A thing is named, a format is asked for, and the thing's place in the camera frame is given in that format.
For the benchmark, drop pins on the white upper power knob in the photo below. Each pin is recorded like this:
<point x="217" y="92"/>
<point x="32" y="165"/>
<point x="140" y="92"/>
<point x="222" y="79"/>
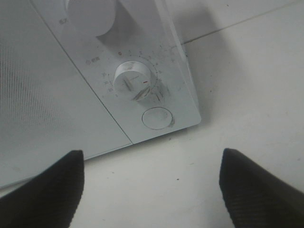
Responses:
<point x="91" y="17"/>

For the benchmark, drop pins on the white microwave door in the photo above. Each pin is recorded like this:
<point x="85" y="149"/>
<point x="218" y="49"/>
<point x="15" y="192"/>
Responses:
<point x="47" y="109"/>

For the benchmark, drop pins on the white microwave oven body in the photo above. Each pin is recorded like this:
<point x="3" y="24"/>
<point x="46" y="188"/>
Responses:
<point x="129" y="53"/>

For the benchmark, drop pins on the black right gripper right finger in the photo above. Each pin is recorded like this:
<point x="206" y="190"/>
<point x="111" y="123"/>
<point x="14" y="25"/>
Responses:
<point x="255" y="198"/>

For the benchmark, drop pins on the white lower timer knob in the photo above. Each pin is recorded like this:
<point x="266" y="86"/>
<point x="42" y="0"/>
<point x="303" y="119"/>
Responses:
<point x="133" y="81"/>

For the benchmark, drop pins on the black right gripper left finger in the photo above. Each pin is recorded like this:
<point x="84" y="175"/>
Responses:
<point x="50" y="199"/>

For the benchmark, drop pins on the round door release button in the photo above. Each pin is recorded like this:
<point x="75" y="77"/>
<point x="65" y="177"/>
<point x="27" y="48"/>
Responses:
<point x="157" y="118"/>

